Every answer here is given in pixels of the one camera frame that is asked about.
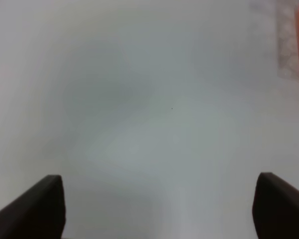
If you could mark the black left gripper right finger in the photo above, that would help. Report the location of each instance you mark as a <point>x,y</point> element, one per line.
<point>275,208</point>

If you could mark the orange test tube rack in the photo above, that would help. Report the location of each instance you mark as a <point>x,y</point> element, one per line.
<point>287,26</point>

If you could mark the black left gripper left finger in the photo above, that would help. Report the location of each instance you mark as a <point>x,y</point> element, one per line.
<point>39,213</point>

